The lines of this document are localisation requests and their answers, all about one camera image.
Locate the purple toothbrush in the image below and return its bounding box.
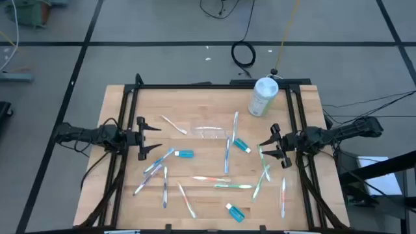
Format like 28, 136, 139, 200
132, 164, 163, 197
162, 166, 169, 209

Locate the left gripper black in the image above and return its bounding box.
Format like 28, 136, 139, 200
125, 116, 163, 161

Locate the green bag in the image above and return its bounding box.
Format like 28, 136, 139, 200
5, 0, 53, 29

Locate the yellow hanging cable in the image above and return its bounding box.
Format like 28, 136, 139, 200
274, 0, 302, 70

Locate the clear acrylic organizer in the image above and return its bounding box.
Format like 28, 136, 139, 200
190, 125, 230, 140

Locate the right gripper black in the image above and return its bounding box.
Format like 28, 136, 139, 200
259, 123, 302, 169

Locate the black coiled hanging cable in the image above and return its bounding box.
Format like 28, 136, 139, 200
230, 0, 257, 79

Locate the pale orange toothbrush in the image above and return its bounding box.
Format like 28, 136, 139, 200
161, 114, 189, 136

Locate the black metal stand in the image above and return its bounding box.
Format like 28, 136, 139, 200
337, 149, 416, 234

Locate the white green wipes canister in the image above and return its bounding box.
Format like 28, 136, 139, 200
248, 77, 280, 117

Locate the white box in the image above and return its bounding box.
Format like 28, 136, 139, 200
356, 155, 404, 196

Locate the yellow floor cable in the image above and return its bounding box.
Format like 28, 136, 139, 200
0, 31, 17, 48

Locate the black looped floor cable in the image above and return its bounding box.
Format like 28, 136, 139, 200
199, 0, 241, 20

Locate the white floor cable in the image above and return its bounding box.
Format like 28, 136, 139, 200
0, 0, 20, 72

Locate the grey floor bar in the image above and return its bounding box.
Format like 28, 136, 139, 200
0, 71, 35, 83

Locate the black straight floor cable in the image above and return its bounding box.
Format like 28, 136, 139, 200
324, 114, 416, 118

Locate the black box on floor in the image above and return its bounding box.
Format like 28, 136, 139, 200
0, 101, 14, 131

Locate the green toothbrush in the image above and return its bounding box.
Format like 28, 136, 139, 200
251, 164, 271, 203
213, 183, 254, 190
256, 144, 272, 183

